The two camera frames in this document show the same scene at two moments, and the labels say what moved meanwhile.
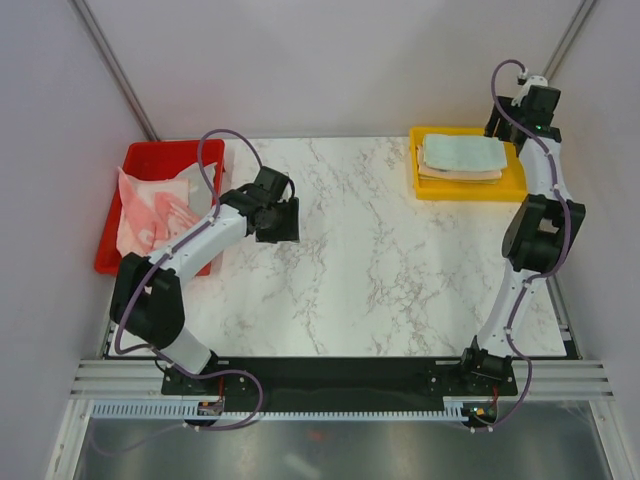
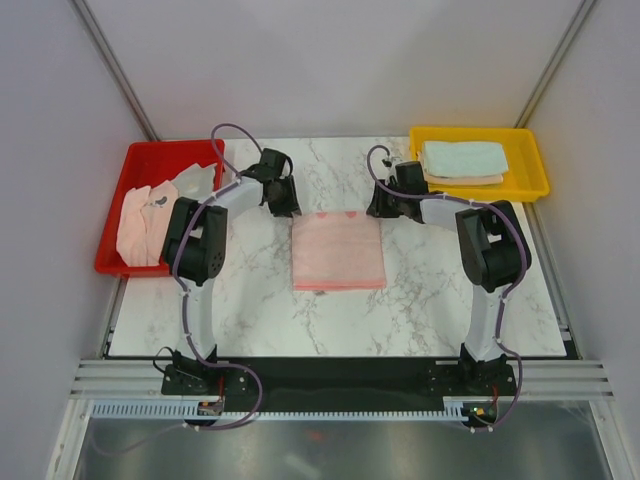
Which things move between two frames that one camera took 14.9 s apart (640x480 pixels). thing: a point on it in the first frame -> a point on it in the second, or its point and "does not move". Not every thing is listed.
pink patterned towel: [151, 213] -> [337, 251]
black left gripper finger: [271, 235] -> [280, 208]
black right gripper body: [504, 124] -> [398, 201]
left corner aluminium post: [113, 67] does not move
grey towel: [199, 190] does not move
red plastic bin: [158, 160] does not move
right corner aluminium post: [582, 15] does not move
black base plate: [337, 380] does not move
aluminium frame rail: [552, 378] does not move
